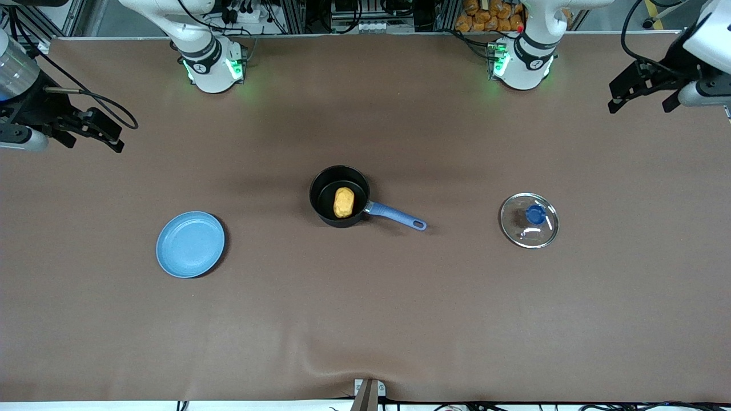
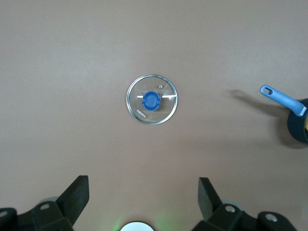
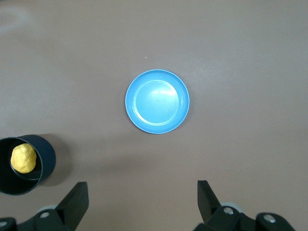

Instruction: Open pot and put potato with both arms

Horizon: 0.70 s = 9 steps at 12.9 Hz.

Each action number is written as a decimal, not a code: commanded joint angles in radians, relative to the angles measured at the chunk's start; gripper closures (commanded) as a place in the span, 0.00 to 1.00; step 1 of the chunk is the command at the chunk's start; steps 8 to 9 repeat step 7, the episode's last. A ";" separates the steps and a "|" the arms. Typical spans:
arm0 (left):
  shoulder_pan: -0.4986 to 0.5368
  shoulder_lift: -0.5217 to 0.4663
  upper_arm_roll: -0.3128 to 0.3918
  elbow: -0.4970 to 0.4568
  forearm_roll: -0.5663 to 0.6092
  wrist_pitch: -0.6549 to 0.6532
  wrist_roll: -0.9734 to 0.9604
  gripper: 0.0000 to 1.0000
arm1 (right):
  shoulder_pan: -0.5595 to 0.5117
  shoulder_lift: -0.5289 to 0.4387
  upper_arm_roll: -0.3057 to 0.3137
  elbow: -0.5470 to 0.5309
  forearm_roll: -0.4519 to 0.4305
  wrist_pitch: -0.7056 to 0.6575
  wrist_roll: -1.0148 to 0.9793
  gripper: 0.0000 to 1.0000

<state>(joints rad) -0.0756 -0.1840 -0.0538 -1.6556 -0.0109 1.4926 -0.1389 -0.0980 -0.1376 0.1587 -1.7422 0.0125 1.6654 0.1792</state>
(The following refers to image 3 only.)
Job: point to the blue round plate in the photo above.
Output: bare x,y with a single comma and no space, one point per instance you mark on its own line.
157,103

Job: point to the yellow potato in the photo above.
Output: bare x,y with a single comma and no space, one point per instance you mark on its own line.
24,158

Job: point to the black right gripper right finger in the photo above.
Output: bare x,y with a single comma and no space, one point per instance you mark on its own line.
211,214

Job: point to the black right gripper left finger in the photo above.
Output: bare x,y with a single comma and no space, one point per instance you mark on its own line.
69,211

